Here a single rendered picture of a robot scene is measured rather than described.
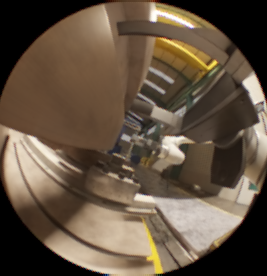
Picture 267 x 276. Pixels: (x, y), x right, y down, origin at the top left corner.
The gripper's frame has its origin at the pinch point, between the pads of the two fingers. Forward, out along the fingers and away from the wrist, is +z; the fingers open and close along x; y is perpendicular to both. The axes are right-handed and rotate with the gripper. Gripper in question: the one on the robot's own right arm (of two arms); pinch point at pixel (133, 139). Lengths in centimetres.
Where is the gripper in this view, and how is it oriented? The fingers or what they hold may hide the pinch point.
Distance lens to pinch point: 50.2
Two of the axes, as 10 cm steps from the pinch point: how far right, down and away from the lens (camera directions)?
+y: -3.7, 9.1, -1.8
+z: -9.2, -3.9, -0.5
